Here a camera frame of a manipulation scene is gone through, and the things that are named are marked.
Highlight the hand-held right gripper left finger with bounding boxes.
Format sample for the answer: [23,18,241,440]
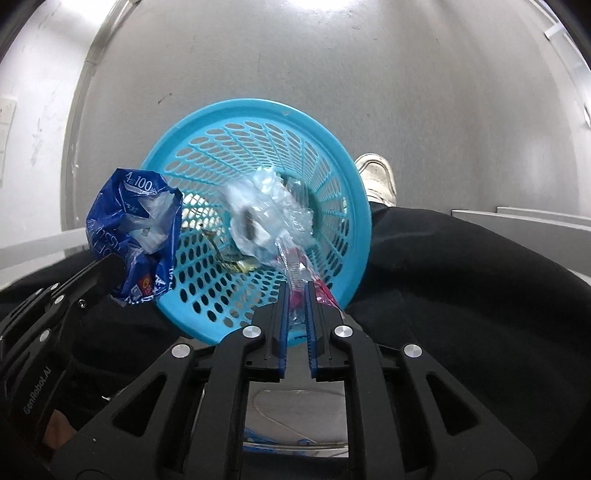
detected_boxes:
[48,281,291,480]

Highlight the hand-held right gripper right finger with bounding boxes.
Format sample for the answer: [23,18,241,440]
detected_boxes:
[305,281,539,480]

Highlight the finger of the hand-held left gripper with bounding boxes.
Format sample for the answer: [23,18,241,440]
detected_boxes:
[30,256,123,298]
[0,286,116,370]

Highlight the blue packet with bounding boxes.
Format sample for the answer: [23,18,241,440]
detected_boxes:
[85,167,184,308]

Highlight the pink candy wrapper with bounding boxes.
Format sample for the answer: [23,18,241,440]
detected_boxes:
[274,233,345,342]

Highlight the clear crinkled plastic wrap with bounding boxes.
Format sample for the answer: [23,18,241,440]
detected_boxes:
[249,168,319,250]

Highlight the blue plastic basket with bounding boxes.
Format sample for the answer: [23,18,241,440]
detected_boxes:
[139,98,372,347]

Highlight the person's left hand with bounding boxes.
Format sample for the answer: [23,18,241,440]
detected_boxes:
[44,408,81,450]

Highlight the person's black pants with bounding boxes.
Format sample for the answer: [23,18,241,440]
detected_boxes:
[0,203,591,480]

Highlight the person's white shoe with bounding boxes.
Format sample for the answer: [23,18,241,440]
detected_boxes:
[355,153,398,208]

